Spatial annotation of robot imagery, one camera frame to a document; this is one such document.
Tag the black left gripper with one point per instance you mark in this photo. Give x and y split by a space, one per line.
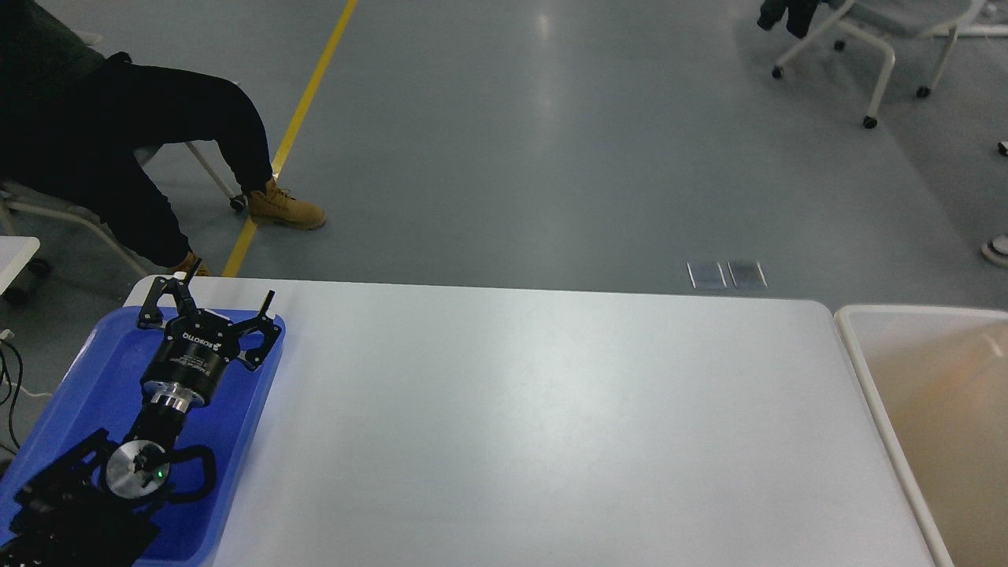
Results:
198 347

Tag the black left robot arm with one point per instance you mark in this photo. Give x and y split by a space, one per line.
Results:
137 458

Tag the tan boot behind table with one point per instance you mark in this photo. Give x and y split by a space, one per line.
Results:
191 263

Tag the blue plastic tray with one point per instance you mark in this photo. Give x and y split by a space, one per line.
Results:
102 390

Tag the tan boot on floor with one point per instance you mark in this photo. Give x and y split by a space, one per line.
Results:
274 205

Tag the white side table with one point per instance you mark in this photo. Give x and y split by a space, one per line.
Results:
16 252

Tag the seated person in black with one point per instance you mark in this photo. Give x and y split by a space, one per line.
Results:
72 119

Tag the left floor socket cover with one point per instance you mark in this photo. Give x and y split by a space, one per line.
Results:
707 275

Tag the floor socket cover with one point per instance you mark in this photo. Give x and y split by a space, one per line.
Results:
707 275
747 275

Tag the right floor socket cover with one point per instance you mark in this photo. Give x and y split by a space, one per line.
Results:
747 275

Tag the dark jacket on chair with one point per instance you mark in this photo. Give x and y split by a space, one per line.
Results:
797 13

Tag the white office chair right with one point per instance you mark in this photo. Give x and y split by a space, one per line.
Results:
873 22

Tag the white plastic bin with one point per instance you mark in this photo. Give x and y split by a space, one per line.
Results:
935 379

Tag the white sneaker at edge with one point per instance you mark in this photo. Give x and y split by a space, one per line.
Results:
995 250

